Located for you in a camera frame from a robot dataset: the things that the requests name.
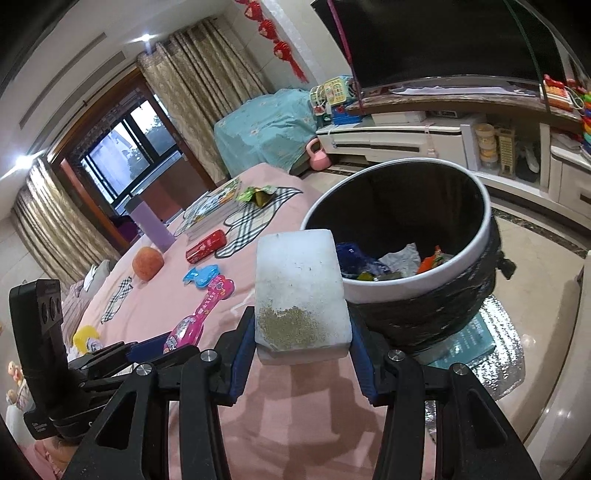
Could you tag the striped pillow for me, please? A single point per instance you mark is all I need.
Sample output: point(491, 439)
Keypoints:
point(83, 290)

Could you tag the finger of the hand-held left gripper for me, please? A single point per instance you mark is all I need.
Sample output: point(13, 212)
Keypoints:
point(147, 348)

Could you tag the teal floral furniture cover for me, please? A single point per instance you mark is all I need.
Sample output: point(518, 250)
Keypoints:
point(263, 134)

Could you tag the purple cylinder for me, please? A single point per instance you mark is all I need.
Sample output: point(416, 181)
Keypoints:
point(154, 228)

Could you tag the orange ball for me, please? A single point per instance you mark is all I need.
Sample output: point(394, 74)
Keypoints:
point(147, 264)

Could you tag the small plaid mat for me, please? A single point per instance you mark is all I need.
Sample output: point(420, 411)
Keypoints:
point(117, 297)

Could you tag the pink kettlebell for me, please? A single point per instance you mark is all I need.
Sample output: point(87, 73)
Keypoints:
point(318, 159)

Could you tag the green snack packet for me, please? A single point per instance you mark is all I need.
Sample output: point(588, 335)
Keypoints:
point(254, 196)

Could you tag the teal flat box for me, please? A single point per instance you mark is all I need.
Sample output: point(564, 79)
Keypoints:
point(466, 346)

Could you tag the silver foil mat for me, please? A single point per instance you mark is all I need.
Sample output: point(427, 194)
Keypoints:
point(503, 364)

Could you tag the white foam block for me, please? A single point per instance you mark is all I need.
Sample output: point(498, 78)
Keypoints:
point(300, 277)

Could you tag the stack of yellow jars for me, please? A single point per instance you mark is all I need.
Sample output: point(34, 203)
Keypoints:
point(487, 143)

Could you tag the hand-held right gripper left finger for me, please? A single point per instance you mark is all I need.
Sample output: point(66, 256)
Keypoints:
point(240, 364)

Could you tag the pink toy guitar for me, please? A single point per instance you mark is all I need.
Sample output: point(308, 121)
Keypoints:
point(203, 309)

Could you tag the white television cabinet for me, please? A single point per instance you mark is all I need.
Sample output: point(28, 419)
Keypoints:
point(397, 138)

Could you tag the small doll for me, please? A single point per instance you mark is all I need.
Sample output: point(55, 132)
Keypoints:
point(17, 383)

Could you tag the black television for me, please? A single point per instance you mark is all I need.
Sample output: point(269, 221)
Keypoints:
point(438, 37)

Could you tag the black trash bin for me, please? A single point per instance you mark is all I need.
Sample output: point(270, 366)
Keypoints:
point(415, 203)

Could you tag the stack of children's books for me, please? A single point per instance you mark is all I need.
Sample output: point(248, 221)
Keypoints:
point(212, 207)

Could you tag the pink hoop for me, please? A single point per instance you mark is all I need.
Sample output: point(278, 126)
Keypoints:
point(344, 46)

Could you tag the large plaid mat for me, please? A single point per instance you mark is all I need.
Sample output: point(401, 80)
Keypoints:
point(249, 226)

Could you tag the dark framed window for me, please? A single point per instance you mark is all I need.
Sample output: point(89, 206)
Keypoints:
point(124, 157)

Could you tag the blue plastic toy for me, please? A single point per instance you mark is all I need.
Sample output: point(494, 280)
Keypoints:
point(201, 277)

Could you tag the colourful stacking rings toy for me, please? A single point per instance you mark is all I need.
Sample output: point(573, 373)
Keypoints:
point(586, 124)

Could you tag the red toy telephone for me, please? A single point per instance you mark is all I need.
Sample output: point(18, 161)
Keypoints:
point(561, 94)

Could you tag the red hanging decoration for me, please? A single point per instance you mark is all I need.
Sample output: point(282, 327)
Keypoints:
point(281, 48)

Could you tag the yellow perforated board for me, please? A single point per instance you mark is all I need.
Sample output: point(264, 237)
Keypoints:
point(506, 154)

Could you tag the beige patterned curtain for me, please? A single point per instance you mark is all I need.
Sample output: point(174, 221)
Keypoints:
point(60, 226)
point(198, 92)

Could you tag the white crumpled plastic bag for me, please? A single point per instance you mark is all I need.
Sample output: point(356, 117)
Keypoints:
point(401, 261)

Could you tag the yellow white plastic toy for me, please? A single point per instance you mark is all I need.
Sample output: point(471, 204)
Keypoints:
point(87, 337)

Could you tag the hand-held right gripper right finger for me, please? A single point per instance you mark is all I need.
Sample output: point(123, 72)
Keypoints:
point(364, 369)

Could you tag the colourful toy set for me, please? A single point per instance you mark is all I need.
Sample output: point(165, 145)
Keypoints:
point(334, 97)

